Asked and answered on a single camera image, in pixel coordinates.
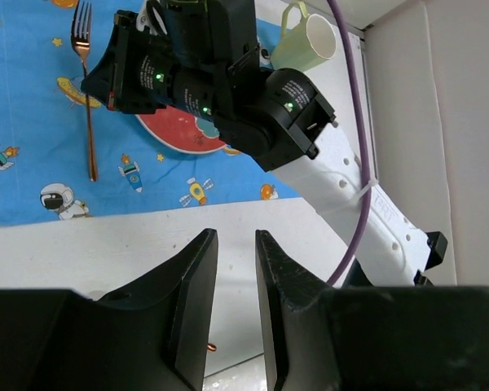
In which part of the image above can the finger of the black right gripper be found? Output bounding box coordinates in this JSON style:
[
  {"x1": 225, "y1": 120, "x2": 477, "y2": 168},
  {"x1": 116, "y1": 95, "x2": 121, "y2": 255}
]
[{"x1": 81, "y1": 30, "x2": 118, "y2": 110}]

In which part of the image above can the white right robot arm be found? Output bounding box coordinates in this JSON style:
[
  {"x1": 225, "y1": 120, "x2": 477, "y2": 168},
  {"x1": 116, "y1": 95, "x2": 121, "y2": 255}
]
[{"x1": 81, "y1": 1, "x2": 447, "y2": 286}]

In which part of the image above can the red and teal plate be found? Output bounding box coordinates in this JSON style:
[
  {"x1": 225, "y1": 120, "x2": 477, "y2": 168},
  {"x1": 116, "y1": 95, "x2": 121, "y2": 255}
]
[{"x1": 136, "y1": 107, "x2": 226, "y2": 155}]

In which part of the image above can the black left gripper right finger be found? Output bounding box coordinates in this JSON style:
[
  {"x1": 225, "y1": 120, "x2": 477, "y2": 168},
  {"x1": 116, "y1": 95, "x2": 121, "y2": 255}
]
[{"x1": 255, "y1": 230, "x2": 334, "y2": 390}]

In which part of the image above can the blue space-print cloth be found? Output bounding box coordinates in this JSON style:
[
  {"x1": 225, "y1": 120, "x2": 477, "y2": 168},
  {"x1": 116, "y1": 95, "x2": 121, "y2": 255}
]
[{"x1": 0, "y1": 1, "x2": 296, "y2": 226}]

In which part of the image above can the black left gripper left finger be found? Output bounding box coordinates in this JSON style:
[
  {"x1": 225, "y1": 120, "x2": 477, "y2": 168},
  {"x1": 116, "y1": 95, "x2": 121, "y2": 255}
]
[{"x1": 98, "y1": 229, "x2": 218, "y2": 390}]

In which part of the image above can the copper fork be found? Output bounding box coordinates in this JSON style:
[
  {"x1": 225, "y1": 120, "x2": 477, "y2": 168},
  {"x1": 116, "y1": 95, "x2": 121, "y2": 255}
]
[{"x1": 70, "y1": 0, "x2": 99, "y2": 182}]

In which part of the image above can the pale yellow paper cup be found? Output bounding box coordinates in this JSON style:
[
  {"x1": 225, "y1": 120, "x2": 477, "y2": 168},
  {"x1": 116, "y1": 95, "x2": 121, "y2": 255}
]
[{"x1": 271, "y1": 1, "x2": 337, "y2": 72}]

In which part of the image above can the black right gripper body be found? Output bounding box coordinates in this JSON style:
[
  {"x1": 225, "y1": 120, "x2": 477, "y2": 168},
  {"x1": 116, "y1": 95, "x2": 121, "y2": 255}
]
[{"x1": 112, "y1": 1, "x2": 261, "y2": 114}]

